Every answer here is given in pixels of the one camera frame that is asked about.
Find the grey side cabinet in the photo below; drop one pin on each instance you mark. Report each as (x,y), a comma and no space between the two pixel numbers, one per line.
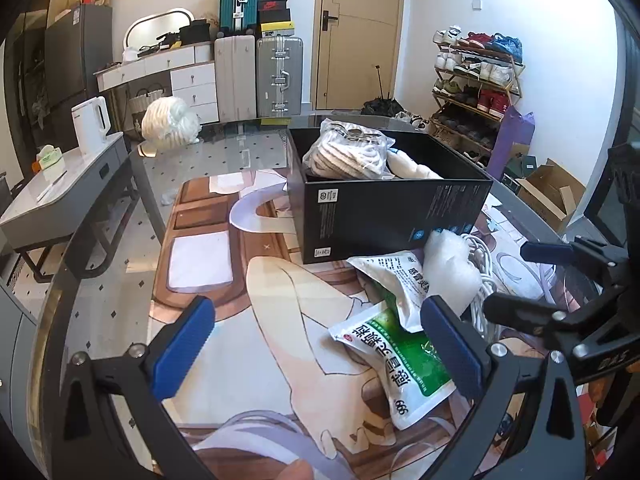
(53,204)

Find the silver white foil packet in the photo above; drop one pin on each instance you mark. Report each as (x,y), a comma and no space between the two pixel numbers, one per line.
(401,273)

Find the purple paper bag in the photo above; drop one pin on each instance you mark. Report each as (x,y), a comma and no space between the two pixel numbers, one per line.
(515,129)

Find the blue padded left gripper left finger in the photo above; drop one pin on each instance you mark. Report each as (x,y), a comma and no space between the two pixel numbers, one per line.
(88,439)

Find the cream rubber gloves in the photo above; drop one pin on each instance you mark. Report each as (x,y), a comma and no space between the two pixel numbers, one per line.
(404,167)

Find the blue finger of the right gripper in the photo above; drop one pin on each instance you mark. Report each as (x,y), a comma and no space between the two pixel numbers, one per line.
(591,258)

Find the wooden door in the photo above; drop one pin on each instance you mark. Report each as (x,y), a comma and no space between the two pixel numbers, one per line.
(355,52)

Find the green tissue pack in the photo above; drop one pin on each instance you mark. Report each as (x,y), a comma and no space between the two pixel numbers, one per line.
(47,157)

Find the oval white mirror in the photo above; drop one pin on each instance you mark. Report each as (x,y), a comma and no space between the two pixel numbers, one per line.
(145,31)

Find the green white medicine bag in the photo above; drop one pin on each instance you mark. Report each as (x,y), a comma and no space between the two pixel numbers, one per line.
(411,373)

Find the bagged white cotton gloves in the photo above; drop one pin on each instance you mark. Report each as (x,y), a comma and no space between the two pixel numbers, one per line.
(347,151)

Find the person's hand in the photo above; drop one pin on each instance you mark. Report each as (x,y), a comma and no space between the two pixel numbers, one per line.
(298,470)

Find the silver aluminium suitcase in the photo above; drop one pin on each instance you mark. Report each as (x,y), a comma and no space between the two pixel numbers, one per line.
(279,76)

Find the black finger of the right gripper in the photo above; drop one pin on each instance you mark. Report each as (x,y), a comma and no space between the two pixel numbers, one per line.
(548,324)

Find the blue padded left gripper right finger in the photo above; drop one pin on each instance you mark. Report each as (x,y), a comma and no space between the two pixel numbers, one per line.
(547,440)

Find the dark grey refrigerator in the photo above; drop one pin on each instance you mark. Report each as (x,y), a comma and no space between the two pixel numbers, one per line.
(76,47)

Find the black cardboard box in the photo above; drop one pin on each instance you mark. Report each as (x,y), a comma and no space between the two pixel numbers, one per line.
(339,219)

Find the shoe rack with shoes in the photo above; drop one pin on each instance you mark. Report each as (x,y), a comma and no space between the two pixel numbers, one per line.
(477,79)

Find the open cardboard box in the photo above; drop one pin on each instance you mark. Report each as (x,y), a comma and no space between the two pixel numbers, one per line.
(553,193)

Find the stacked shoe boxes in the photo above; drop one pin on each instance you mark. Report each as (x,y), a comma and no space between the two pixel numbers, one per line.
(274,18)

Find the beige hard suitcase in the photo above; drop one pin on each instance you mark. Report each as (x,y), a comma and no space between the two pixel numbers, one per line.
(235,67)

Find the white drawer dresser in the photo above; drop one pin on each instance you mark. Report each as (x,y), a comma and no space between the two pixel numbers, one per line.
(192,77)

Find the white electric kettle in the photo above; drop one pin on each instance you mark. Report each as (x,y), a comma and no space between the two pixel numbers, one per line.
(91,124)

